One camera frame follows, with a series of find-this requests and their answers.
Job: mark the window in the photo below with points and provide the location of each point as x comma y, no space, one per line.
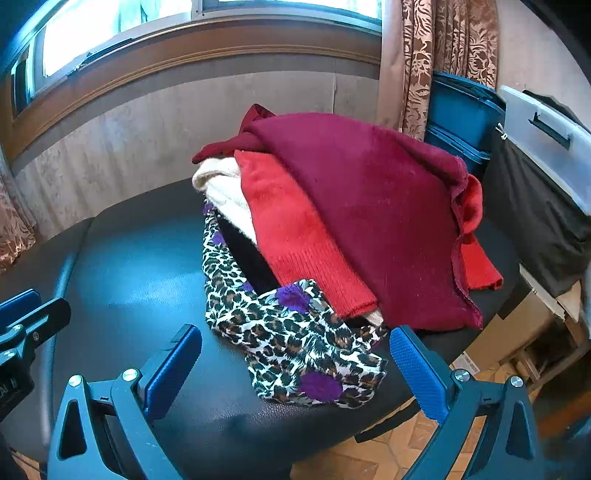
115,27

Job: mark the black garment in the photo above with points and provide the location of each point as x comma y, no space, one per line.
244,258

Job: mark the cardboard box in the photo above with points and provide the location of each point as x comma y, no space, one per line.
517,332

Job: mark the black fabric bag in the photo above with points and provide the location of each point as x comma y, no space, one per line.
531,207

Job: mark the black leather bench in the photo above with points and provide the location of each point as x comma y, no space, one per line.
138,277

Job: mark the brown patterned curtain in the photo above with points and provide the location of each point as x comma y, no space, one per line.
14,230
415,69

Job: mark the leopard print garment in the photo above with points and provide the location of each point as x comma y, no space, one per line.
277,341

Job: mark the clear plastic storage box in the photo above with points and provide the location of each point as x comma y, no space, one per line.
517,106

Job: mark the bright red sweater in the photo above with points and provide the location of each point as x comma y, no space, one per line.
286,240

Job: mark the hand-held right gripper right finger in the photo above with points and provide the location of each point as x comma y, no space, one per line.
415,374

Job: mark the blue plastic storage bin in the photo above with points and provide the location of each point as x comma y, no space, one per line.
461,110
448,147

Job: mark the maroon sweater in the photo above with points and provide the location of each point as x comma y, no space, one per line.
360,198

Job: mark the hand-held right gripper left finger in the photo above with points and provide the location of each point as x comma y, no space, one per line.
171,364

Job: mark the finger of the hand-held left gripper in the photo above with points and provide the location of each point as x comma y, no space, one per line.
18,304
44,318

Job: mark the cream knit sweater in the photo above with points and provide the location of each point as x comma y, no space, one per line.
221,189

